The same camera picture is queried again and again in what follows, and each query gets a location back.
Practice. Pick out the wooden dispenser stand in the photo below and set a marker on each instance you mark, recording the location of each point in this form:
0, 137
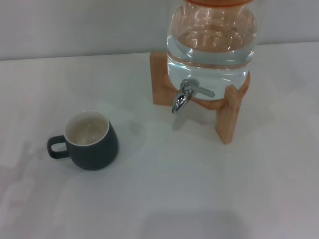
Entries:
228, 117

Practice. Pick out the chrome dispenser faucet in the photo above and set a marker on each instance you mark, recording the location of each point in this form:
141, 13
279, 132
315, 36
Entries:
181, 99

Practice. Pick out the glass water dispenser jar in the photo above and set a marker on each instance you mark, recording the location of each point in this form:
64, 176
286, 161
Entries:
211, 49

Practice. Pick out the dark grey ceramic cup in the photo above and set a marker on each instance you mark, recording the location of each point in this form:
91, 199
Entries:
97, 154

